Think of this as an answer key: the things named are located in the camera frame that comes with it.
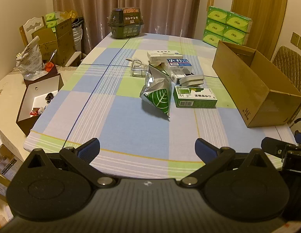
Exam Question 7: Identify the silver foil leaf-print bag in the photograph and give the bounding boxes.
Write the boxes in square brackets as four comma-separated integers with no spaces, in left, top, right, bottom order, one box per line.
[140,64,172,122]

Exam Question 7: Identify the white bird-print ointment box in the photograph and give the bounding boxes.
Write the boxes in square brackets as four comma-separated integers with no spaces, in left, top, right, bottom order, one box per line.
[169,67,190,85]

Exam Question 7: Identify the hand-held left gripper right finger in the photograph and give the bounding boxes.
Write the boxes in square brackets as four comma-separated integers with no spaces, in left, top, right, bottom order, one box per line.
[180,138,275,188]

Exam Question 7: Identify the stack of green tissue packs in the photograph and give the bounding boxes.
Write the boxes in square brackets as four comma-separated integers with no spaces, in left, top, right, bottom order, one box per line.
[202,5,253,48]

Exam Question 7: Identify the clear printed plastic bag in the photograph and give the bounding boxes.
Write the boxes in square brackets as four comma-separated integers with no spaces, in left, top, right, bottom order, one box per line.
[16,36,47,80]

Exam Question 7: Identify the white square night light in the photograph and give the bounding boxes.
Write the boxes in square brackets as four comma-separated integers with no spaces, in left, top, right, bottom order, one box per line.
[179,75,205,87]

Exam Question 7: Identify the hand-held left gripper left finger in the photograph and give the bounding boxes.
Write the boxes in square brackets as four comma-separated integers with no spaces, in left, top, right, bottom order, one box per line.
[26,138,116,188]

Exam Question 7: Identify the wooden door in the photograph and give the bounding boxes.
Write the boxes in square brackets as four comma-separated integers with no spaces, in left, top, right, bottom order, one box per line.
[232,0,289,59]

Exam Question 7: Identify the white carved chair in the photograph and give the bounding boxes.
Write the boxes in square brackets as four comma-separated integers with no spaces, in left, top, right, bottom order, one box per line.
[19,17,47,46]

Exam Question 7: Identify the brown curtain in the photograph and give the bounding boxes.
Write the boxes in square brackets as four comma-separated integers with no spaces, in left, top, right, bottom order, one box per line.
[52,0,203,54]

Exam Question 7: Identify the cardboard box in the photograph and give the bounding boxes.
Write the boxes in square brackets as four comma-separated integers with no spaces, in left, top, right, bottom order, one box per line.
[212,41,301,128]

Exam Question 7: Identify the white tablet medicine box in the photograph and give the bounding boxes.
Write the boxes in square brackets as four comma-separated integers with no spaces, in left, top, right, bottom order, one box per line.
[147,50,179,64]

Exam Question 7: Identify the checkered tablecloth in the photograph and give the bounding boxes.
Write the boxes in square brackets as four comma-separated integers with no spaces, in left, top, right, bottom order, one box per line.
[24,33,297,182]

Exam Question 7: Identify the white bucket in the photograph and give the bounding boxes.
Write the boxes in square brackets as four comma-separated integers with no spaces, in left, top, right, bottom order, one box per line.
[72,24,83,52]

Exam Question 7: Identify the brown cardboard carton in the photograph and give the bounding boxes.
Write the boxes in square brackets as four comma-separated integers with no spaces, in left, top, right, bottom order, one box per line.
[31,17,76,66]

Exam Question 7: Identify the quilted beige chair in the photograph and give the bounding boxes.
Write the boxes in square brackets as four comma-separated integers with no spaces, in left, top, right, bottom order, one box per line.
[271,45,301,124]

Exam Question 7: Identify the green medicine box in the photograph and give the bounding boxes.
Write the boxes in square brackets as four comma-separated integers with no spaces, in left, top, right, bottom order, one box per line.
[173,86,218,108]

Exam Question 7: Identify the brown white-lined open box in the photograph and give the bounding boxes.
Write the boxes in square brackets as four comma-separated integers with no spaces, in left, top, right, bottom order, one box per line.
[16,65,65,136]

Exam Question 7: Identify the printed white product carton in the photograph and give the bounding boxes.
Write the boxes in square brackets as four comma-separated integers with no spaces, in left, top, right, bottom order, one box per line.
[0,126,25,195]

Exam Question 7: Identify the dark green food container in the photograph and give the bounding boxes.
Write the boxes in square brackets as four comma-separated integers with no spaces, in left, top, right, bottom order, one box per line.
[107,6,145,39]

